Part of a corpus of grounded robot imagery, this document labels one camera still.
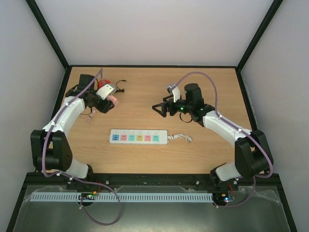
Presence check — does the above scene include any pink charging cable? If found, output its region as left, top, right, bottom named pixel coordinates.
left=79, top=106, right=97, bottom=124

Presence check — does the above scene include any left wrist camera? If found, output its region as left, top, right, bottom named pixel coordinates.
left=96, top=84, right=116, bottom=100

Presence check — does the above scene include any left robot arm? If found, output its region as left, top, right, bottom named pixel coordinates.
left=30, top=74, right=116, bottom=179

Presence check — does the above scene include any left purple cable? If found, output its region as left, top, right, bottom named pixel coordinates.
left=41, top=68, right=124, bottom=225

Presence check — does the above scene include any black mounting rail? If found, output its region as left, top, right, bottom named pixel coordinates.
left=24, top=173, right=281, bottom=191

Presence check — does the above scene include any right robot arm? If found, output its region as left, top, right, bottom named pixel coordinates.
left=152, top=83, right=273, bottom=189

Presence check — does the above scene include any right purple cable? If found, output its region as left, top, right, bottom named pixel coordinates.
left=173, top=72, right=275, bottom=209

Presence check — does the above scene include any red cube socket adapter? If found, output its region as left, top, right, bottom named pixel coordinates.
left=97, top=79, right=110, bottom=89

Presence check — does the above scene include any pink cube socket adapter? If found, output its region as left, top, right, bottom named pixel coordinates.
left=106, top=95, right=119, bottom=106

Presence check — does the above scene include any white power strip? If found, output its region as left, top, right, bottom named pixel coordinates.
left=109, top=129, right=168, bottom=145

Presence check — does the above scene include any white power strip cord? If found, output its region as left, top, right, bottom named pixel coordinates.
left=167, top=133, right=193, bottom=144

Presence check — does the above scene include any purple cable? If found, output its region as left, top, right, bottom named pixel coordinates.
left=173, top=72, right=275, bottom=209
left=41, top=68, right=124, bottom=225

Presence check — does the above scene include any black adapter cable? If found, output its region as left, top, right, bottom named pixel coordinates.
left=114, top=79, right=127, bottom=94

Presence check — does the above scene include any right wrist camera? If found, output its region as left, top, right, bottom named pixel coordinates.
left=167, top=84, right=182, bottom=102

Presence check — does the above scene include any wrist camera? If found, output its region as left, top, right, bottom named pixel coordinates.
left=167, top=84, right=182, bottom=102
left=96, top=84, right=116, bottom=100

